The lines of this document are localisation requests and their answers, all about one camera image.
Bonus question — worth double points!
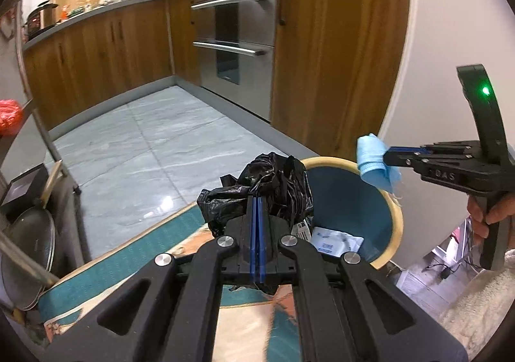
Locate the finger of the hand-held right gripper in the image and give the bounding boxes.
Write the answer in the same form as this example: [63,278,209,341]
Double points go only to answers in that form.
[382,147,480,178]
[419,140,483,155]

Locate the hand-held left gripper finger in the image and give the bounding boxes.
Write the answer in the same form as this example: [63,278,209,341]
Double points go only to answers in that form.
[40,195,258,362]
[258,196,470,362]

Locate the black plastic bag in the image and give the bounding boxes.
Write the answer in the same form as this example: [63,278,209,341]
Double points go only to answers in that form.
[197,152,315,239]

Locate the blue wipe cloth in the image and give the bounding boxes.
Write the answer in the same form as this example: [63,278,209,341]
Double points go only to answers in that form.
[356,133,403,194]

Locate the blue bin with cream rim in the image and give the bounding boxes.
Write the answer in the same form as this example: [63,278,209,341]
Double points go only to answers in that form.
[299,156,404,271]

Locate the person's right hand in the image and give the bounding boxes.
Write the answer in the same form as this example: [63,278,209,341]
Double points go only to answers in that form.
[467,191,515,248]

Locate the white barcode label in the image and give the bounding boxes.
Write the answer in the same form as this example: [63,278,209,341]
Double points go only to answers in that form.
[295,220,314,243]

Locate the white flat packet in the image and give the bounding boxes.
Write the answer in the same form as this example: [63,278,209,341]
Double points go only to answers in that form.
[311,227,365,255]

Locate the teal patterned mat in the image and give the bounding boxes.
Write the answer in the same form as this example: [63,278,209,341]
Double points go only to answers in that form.
[40,201,308,362]

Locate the tall wooden cabinet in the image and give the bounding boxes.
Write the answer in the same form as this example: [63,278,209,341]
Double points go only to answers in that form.
[270,0,411,162]

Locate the white fleece clothing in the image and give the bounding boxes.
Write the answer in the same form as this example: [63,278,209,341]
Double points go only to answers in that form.
[438,247,515,351]

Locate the wooden stick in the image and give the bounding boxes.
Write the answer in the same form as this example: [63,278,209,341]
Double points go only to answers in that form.
[39,159,64,207]

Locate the stainless steel oven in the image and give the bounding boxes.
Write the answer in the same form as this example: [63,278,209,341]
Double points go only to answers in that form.
[190,0,279,124]

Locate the glass pot lid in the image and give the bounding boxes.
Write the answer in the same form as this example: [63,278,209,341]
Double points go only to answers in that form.
[0,207,57,312]

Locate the grey metal rack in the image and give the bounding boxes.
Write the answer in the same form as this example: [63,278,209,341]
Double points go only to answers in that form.
[0,0,83,290]

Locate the wooden lower kitchen cabinets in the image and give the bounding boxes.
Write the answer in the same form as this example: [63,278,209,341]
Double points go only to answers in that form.
[23,0,202,132]

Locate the black flat box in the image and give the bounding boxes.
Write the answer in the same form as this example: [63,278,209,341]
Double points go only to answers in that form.
[0,172,51,218]

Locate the grey kitchen countertop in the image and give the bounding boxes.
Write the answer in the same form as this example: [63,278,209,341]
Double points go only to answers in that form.
[22,0,411,51]

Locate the dark rice cooker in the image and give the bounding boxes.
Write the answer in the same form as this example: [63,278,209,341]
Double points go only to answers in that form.
[25,2,59,41]

